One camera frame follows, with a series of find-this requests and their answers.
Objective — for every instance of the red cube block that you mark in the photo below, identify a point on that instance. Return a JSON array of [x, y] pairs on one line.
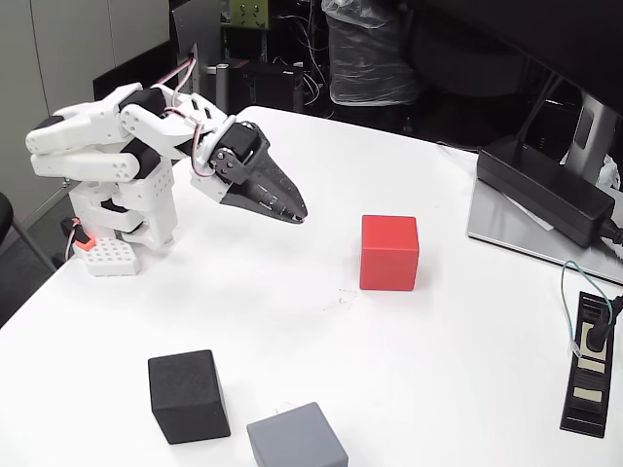
[[389, 253]]

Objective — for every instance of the black cube block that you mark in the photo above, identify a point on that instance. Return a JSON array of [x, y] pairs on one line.
[[187, 394]]

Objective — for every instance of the grey cube block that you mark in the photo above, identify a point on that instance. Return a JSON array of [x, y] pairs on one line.
[[297, 438]]

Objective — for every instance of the silver upright device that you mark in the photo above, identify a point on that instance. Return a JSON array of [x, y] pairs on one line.
[[221, 87]]

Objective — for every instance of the black box with red strip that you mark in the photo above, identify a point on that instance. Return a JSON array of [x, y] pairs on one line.
[[263, 78]]

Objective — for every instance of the clear tape mark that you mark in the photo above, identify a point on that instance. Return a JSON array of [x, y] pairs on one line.
[[343, 299]]

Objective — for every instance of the green box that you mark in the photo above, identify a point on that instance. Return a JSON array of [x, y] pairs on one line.
[[248, 12]]

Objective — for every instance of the plastic-wrapped black object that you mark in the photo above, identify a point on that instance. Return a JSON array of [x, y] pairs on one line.
[[365, 58]]

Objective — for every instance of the orange connector clamp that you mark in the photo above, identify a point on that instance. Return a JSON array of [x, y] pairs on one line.
[[84, 239]]

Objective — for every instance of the silver monitor stand base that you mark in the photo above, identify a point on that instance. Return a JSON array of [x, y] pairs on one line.
[[491, 224]]

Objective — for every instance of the black chair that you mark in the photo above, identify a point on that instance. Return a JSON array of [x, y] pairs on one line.
[[4, 214]]

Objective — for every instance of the black power adapter brick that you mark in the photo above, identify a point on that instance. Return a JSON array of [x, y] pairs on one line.
[[540, 190]]

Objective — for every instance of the silver monitor stand neck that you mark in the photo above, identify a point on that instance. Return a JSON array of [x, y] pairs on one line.
[[591, 131]]

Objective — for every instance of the black monitor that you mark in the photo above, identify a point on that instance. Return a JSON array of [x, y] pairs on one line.
[[560, 29]]

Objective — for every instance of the crumpled white plastic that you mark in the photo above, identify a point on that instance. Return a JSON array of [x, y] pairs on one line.
[[611, 170]]

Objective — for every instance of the black power plug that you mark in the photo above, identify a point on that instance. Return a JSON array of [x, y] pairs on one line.
[[596, 335]]

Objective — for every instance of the black power strip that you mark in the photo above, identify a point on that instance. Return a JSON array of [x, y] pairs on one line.
[[589, 389]]

